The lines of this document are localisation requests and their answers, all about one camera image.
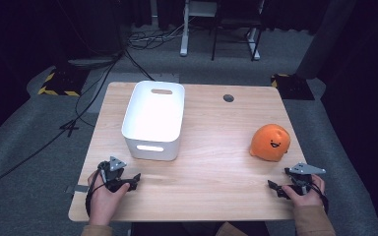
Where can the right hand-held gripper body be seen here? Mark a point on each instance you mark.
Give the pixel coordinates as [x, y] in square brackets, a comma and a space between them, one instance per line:
[303, 173]

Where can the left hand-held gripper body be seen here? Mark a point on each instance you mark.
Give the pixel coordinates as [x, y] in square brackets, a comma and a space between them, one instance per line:
[113, 172]

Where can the orange plush toy with face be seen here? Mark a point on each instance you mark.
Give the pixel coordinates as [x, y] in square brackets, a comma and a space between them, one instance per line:
[269, 141]

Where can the white plastic storage bin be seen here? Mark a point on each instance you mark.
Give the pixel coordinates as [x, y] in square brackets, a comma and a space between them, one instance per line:
[152, 114]

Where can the person's right hand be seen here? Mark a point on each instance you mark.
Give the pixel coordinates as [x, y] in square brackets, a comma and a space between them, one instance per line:
[303, 198]

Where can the person's left hand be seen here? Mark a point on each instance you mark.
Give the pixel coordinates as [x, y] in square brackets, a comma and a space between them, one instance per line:
[105, 203]

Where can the person's lap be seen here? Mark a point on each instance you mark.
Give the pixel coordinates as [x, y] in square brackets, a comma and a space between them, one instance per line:
[177, 229]

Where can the yellow black striped stand base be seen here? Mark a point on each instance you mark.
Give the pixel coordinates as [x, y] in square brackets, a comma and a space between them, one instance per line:
[292, 87]
[62, 85]

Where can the white desk leg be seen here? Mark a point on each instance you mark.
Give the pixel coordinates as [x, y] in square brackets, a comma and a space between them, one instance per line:
[185, 32]
[254, 46]

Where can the grey curtain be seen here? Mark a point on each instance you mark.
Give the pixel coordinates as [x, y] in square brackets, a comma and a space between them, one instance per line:
[328, 36]

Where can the grey metal table bracket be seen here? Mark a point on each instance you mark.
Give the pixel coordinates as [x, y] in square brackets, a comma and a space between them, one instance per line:
[78, 188]

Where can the black metal chair frame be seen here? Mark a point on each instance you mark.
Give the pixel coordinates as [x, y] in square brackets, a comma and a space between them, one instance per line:
[215, 32]

